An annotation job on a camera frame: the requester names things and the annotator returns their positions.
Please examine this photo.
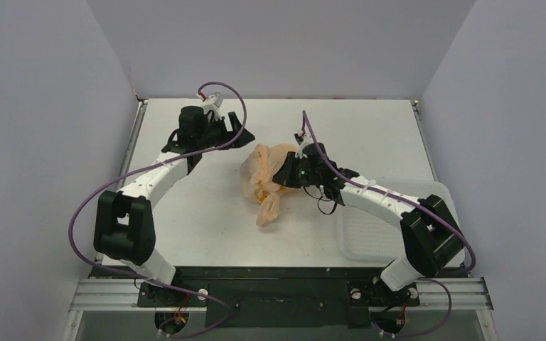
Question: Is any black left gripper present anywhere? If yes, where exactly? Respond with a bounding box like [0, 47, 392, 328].
[197, 112, 254, 151]

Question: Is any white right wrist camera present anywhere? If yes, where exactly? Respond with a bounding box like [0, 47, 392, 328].
[294, 130, 312, 146]

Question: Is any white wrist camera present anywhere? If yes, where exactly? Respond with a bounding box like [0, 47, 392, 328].
[203, 92, 224, 110]
[294, 130, 312, 146]

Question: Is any white perforated plastic tray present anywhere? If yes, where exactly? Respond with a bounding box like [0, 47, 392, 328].
[335, 178, 459, 267]

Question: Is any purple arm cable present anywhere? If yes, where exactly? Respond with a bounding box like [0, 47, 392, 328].
[301, 111, 476, 339]
[68, 82, 248, 289]

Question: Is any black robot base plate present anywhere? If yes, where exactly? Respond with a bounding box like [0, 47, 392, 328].
[113, 268, 453, 337]

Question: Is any orange translucent plastic bag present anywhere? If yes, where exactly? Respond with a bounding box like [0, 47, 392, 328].
[240, 144, 298, 227]

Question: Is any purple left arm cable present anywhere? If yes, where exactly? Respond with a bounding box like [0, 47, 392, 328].
[68, 82, 248, 289]

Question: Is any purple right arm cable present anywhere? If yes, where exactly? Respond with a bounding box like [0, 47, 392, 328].
[301, 111, 476, 339]

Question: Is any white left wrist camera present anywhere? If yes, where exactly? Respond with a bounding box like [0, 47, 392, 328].
[203, 92, 224, 110]

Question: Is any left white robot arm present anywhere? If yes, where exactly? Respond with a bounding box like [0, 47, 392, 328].
[93, 104, 255, 305]

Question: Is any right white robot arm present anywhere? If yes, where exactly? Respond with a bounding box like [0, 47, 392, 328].
[272, 143, 466, 303]

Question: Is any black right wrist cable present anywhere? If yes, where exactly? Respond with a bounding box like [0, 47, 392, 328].
[303, 185, 342, 217]

